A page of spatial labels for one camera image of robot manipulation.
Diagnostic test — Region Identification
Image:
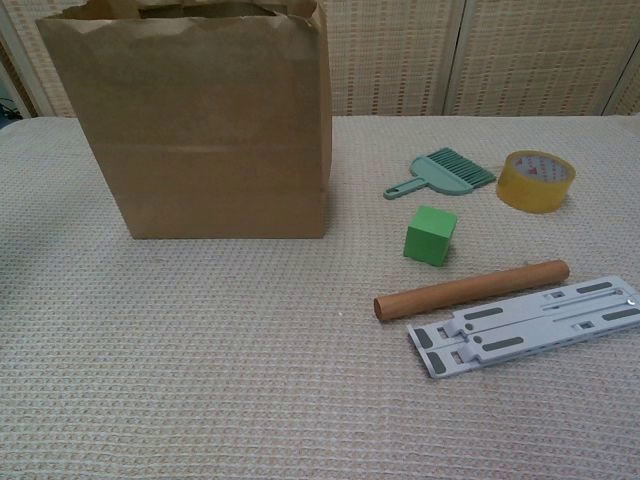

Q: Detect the brown paper bag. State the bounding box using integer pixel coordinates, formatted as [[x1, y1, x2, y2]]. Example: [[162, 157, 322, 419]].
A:
[[35, 0, 335, 241]]

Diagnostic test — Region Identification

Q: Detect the green foam cube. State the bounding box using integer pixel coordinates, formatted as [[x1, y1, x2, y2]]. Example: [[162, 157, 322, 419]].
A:
[[402, 204, 459, 266]]

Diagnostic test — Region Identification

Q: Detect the yellow packing tape roll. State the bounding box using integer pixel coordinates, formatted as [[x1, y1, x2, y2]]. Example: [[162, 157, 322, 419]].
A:
[[495, 149, 577, 215]]

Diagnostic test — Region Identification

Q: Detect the white folding laptop stand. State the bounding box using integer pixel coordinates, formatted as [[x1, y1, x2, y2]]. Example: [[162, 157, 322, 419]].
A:
[[405, 275, 640, 382]]

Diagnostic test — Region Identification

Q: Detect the woven folding screen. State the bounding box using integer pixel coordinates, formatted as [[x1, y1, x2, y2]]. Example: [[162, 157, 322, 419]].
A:
[[0, 0, 640, 119]]

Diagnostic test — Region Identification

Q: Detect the teal mini hand brush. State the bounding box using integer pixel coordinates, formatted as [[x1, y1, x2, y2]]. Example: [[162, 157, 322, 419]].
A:
[[382, 146, 497, 201]]

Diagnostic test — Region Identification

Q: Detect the wooden rolling pin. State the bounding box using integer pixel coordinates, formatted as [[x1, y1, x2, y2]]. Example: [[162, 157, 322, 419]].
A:
[[373, 258, 571, 322]]

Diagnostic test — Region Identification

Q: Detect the beige woven tablecloth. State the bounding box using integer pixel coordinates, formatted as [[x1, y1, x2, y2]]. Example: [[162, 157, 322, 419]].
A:
[[0, 114, 640, 480]]

